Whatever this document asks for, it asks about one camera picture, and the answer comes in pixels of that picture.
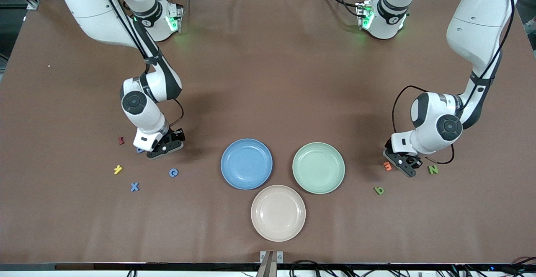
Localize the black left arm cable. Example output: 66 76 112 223
392 0 515 139

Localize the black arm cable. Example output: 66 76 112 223
95 0 185 129
392 0 515 139

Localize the blue plate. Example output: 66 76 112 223
220 138 273 190

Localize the green plate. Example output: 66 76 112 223
292 142 346 194

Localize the grey metal clamp bracket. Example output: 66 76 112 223
256 250 284 277

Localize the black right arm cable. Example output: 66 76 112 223
95 0 185 129

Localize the brown table cover sheet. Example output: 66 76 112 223
0 0 536 265

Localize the beige plate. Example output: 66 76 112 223
250 185 307 242

